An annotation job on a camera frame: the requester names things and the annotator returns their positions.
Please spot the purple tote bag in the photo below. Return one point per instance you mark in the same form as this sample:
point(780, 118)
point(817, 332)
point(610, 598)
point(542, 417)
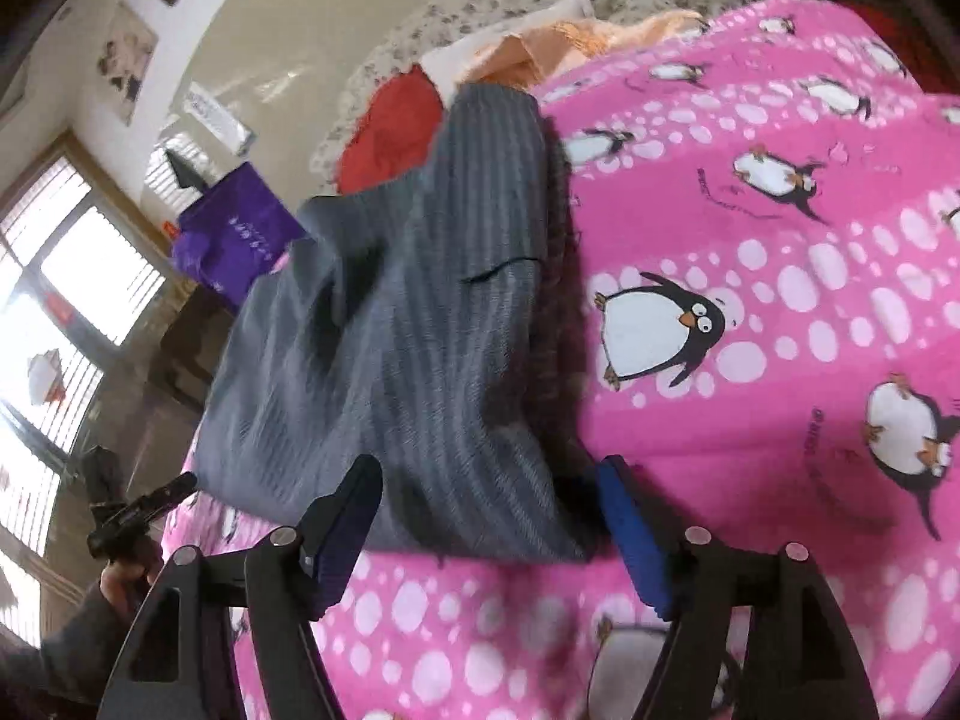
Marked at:
point(240, 232)

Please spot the hanging window ornament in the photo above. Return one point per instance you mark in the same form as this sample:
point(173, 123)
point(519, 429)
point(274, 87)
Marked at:
point(49, 375)

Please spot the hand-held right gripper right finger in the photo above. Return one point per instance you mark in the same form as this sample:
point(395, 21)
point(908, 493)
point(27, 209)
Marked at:
point(637, 540)

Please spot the person's left forearm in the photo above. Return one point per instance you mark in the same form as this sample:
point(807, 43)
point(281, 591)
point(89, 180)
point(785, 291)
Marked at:
point(67, 645)

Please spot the dark hanging cloth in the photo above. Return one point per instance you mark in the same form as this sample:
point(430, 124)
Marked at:
point(184, 169)

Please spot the white pillow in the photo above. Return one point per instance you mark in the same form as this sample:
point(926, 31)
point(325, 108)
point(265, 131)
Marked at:
point(480, 45)

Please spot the wall poster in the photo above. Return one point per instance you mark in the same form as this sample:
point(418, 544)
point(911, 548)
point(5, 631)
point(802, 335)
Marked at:
point(126, 64)

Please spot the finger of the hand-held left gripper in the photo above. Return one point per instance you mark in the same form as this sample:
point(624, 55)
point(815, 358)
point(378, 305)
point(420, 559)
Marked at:
point(161, 499)

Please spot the red cloth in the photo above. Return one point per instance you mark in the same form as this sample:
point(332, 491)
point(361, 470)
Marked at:
point(892, 37)

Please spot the red cushion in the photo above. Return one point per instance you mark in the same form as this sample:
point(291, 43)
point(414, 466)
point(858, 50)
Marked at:
point(394, 131)

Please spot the peach fringed scarf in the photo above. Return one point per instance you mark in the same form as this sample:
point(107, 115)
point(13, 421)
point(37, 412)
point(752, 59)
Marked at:
point(585, 45)

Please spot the person's left hand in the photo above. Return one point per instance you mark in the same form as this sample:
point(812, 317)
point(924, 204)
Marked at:
point(127, 581)

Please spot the window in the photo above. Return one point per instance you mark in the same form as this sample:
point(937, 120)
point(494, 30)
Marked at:
point(82, 277)

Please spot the red wall sticker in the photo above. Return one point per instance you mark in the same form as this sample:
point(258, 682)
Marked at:
point(169, 229)

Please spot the pink penguin printed blanket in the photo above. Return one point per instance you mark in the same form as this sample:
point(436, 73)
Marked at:
point(787, 465)

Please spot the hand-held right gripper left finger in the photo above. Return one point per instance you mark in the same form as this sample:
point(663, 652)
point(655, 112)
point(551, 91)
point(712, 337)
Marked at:
point(341, 540)

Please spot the grey pinstriped suit jacket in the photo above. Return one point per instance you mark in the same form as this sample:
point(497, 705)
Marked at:
point(420, 315)

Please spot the wooden side table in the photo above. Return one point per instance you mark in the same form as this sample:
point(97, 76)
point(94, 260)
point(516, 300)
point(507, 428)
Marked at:
point(191, 345)

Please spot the wall calendar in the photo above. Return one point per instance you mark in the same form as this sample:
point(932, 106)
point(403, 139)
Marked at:
point(217, 120)

